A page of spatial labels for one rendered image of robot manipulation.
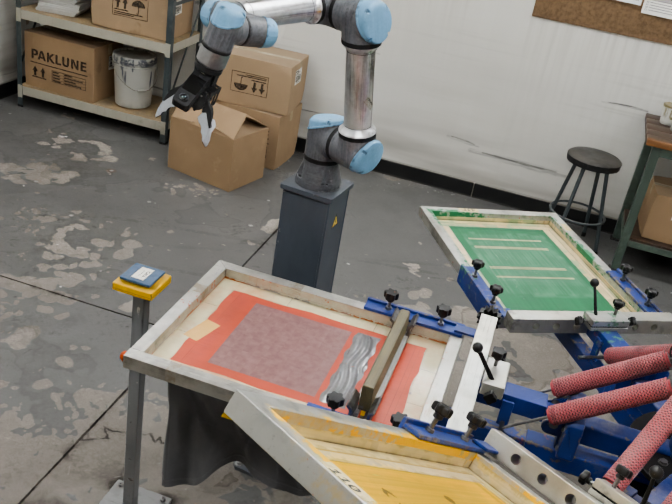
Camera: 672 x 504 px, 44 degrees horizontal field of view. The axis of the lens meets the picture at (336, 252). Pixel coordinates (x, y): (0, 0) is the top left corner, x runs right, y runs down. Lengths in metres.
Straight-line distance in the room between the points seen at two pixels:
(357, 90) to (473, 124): 3.51
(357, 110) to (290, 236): 0.52
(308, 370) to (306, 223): 0.63
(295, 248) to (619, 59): 3.44
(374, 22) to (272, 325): 0.89
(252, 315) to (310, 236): 0.41
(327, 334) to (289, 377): 0.25
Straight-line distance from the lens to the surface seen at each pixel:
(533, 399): 2.22
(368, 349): 2.37
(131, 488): 3.07
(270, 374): 2.22
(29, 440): 3.46
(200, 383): 2.12
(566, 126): 5.88
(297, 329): 2.41
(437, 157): 6.05
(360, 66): 2.43
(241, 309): 2.47
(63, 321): 4.11
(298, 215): 2.72
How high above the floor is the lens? 2.27
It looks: 27 degrees down
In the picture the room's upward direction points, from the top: 10 degrees clockwise
